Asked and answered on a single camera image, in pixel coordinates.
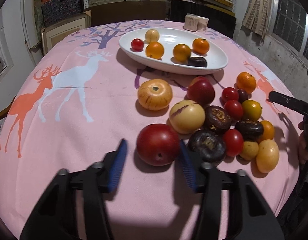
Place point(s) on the orange tangerine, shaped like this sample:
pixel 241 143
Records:
pixel 200 46

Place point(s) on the wooden chair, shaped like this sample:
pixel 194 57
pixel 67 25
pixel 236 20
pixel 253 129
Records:
pixel 5 111

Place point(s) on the yellow orange fruit on plate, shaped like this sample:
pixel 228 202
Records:
pixel 181 52

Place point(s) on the pink deer tablecloth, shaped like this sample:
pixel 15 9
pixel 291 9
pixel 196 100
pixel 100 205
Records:
pixel 76 106

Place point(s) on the small yellow striped fruit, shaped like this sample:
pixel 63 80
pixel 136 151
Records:
pixel 152 35

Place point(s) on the large yellow striped melon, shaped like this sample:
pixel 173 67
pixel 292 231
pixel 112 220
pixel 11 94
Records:
pixel 155 94

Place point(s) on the yellow pepino purple stripe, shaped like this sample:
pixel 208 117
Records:
pixel 186 116

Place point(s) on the white paper cup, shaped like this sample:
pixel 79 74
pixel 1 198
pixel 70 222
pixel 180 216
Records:
pixel 202 23

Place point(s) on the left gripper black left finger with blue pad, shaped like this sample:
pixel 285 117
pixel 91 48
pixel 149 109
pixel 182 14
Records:
pixel 55 214

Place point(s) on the red cherry tomato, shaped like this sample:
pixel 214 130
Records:
pixel 137 44
pixel 233 141
pixel 234 109

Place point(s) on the framed board leaning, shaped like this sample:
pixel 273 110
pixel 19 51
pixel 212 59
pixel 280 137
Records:
pixel 53 34

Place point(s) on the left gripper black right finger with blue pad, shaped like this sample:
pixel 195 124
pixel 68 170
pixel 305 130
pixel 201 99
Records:
pixel 249 215

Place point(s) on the large red plum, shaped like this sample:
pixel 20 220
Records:
pixel 158 145

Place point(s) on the yellow oval fruit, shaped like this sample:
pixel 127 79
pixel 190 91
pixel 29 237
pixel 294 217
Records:
pixel 268 156

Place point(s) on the beige patterned curtain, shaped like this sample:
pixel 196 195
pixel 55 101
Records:
pixel 256 16

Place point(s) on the dark purple fruit on plate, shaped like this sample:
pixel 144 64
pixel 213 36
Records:
pixel 197 62

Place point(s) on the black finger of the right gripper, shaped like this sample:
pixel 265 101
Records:
pixel 296 105

